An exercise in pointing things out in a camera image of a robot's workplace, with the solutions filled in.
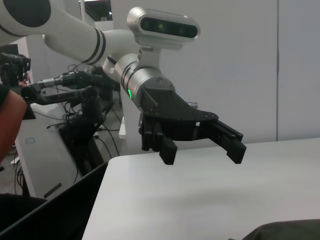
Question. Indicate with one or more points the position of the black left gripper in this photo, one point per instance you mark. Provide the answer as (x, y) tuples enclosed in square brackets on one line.
[(175, 112)]

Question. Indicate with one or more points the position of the dark green FREE! t-shirt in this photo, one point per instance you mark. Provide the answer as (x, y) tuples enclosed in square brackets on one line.
[(287, 232)]

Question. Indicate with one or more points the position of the black arm with silver joint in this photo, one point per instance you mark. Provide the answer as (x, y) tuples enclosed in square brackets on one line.
[(75, 77)]

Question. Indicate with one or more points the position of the black background robot arm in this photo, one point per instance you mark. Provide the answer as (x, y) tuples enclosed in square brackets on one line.
[(62, 96)]

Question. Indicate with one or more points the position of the black equipment stand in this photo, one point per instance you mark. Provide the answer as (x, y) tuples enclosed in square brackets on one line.
[(82, 150)]

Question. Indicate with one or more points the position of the white equipment cabinet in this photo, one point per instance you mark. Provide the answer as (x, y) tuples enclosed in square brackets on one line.
[(40, 150)]

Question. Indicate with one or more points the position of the orange chair back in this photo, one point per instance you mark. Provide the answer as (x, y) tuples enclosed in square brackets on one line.
[(12, 117)]

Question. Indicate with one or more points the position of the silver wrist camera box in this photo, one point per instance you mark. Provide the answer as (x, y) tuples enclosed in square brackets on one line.
[(162, 25)]

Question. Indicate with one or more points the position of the black camera rig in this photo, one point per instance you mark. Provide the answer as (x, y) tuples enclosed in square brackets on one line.
[(15, 65)]

